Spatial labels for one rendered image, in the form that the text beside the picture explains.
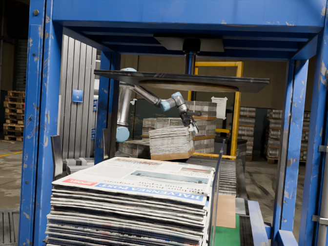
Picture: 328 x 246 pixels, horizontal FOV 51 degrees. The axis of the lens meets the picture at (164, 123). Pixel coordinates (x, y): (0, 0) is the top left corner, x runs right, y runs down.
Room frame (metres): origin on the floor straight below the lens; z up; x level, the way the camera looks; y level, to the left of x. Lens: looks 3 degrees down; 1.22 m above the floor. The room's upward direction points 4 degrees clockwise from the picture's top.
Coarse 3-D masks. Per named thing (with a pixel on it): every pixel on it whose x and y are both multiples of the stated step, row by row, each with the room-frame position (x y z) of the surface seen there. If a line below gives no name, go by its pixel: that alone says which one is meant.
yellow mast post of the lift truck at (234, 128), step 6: (240, 66) 4.56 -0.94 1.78; (240, 72) 4.56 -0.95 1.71; (234, 96) 4.60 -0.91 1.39; (240, 96) 4.61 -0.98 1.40; (234, 102) 4.60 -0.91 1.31; (234, 108) 4.58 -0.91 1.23; (234, 114) 4.58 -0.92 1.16; (234, 120) 4.57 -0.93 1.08; (234, 126) 4.57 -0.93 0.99; (234, 132) 4.57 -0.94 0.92; (234, 138) 4.56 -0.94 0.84; (234, 144) 4.56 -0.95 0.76; (234, 150) 4.56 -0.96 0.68
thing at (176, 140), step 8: (176, 128) 2.60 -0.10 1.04; (184, 128) 2.54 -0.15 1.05; (152, 136) 2.59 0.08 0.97; (160, 136) 2.57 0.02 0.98; (168, 136) 2.56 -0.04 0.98; (176, 136) 2.56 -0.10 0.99; (184, 136) 2.54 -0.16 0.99; (152, 144) 2.59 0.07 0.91; (160, 144) 2.59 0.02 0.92; (168, 144) 2.57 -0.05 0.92; (176, 144) 2.56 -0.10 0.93; (184, 144) 2.54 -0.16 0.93; (152, 152) 2.59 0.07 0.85; (160, 152) 2.58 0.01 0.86; (168, 152) 2.57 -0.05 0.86; (176, 152) 2.56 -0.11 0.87; (184, 152) 2.54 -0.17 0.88
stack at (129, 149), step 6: (126, 144) 3.36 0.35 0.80; (132, 144) 3.32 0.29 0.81; (138, 144) 3.29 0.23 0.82; (144, 144) 3.25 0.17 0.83; (198, 144) 4.03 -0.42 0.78; (126, 150) 3.36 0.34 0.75; (132, 150) 3.32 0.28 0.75; (138, 150) 3.29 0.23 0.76; (144, 150) 3.25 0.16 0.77; (198, 150) 4.04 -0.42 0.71; (204, 150) 4.18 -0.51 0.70; (132, 156) 3.31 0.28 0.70; (138, 156) 3.28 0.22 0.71; (144, 156) 3.25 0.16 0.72; (150, 156) 3.21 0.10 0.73
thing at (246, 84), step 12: (96, 72) 1.12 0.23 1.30; (108, 72) 1.11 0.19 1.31; (120, 72) 1.11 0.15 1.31; (132, 72) 1.10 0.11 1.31; (144, 72) 1.09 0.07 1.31; (156, 72) 1.09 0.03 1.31; (144, 84) 1.30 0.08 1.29; (156, 84) 1.24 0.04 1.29; (168, 84) 1.19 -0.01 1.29; (180, 84) 1.16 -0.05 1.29; (192, 84) 1.15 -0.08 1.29; (204, 84) 1.15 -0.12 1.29; (216, 84) 1.17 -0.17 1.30; (228, 84) 1.15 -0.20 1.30; (240, 84) 1.12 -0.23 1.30; (252, 84) 1.08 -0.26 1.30; (264, 84) 1.05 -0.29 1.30
